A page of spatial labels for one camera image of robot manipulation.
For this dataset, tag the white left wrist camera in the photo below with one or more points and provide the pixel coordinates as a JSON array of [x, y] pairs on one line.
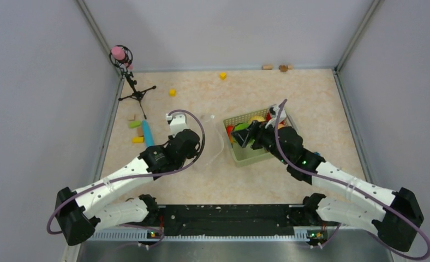
[[177, 122]]

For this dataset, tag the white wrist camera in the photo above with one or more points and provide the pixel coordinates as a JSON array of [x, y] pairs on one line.
[[177, 122], [273, 110]]

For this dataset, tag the brown wooden block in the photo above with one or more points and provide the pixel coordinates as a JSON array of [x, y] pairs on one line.
[[140, 132]]

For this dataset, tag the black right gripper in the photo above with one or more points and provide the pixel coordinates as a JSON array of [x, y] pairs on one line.
[[256, 127]]

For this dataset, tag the green perforated plastic basket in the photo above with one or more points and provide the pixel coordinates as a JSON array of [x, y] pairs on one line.
[[247, 156]]

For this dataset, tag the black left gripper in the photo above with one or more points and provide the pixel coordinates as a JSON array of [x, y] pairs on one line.
[[194, 153]]

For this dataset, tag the green block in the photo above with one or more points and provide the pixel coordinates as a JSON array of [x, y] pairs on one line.
[[134, 124]]

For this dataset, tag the red wax apple toy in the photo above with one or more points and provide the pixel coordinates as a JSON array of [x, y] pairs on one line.
[[229, 130]]

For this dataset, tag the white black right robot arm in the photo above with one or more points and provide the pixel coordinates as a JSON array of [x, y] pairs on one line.
[[388, 214]]

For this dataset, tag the green striped watermelon toy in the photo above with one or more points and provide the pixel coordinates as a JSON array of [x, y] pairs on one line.
[[240, 126]]

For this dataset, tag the yellow cube near tripod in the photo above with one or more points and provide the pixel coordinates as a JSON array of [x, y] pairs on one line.
[[172, 92]]

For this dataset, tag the yellow block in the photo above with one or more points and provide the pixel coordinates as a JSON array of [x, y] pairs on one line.
[[138, 139]]

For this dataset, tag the blue cylinder toy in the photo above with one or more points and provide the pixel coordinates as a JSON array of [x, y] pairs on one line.
[[147, 134]]

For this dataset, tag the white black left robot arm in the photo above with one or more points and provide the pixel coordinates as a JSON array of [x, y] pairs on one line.
[[83, 211]]

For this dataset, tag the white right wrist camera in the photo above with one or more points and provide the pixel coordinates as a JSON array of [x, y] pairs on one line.
[[273, 110]]

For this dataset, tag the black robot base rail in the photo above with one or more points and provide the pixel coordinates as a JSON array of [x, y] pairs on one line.
[[245, 221]]

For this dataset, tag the clear dotted zip top bag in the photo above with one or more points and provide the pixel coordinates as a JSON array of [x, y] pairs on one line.
[[214, 143]]

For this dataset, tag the pink foam microphone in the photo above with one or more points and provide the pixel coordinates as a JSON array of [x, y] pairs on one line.
[[118, 53]]

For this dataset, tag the yellow pear toy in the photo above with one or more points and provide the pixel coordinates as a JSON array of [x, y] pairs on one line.
[[257, 118]]

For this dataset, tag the black tripod microphone stand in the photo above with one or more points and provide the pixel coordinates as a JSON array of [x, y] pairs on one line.
[[126, 70]]

